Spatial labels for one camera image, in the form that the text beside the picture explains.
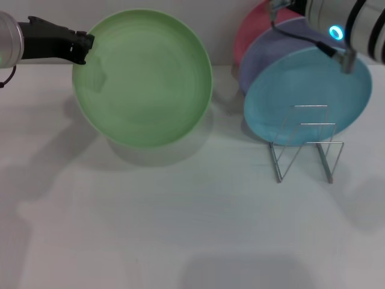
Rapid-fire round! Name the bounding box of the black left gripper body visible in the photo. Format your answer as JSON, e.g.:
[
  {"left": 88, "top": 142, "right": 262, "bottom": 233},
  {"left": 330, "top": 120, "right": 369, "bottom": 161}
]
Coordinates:
[{"left": 17, "top": 16, "right": 75, "bottom": 63}]

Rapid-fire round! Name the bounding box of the green plastic plate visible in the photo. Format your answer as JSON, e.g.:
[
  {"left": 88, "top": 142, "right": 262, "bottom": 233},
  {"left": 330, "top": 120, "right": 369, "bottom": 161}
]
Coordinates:
[{"left": 71, "top": 8, "right": 214, "bottom": 149}]

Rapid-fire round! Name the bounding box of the red plastic plate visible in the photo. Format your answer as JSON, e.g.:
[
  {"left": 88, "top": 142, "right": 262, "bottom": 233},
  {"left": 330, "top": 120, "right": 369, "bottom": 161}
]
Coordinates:
[{"left": 233, "top": 0, "right": 310, "bottom": 72}]

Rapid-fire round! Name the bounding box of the purple plastic plate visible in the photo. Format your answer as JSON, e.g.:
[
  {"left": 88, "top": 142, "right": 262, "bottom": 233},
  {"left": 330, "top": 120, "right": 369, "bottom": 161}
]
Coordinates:
[{"left": 238, "top": 16, "right": 358, "bottom": 94}]

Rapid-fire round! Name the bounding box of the light blue plastic plate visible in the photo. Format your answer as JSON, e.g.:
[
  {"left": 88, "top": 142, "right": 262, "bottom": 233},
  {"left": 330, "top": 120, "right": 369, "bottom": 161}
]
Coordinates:
[{"left": 243, "top": 45, "right": 374, "bottom": 146}]

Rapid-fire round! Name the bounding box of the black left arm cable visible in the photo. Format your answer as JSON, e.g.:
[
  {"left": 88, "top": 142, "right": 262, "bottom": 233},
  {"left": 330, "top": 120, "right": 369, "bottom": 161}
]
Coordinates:
[{"left": 0, "top": 64, "right": 17, "bottom": 89}]

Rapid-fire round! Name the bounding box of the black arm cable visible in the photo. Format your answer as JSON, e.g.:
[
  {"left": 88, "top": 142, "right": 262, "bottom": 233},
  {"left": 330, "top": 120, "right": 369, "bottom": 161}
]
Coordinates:
[
  {"left": 0, "top": 64, "right": 17, "bottom": 89},
  {"left": 269, "top": 0, "right": 357, "bottom": 75}
]

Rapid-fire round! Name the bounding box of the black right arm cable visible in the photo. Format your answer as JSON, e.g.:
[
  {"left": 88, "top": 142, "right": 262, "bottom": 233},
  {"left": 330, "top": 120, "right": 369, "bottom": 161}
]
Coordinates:
[{"left": 269, "top": 0, "right": 357, "bottom": 75}]

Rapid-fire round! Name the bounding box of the metal wire plate rack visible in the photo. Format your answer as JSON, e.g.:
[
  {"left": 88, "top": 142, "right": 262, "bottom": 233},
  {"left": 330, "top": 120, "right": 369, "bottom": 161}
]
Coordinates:
[{"left": 269, "top": 104, "right": 345, "bottom": 184}]

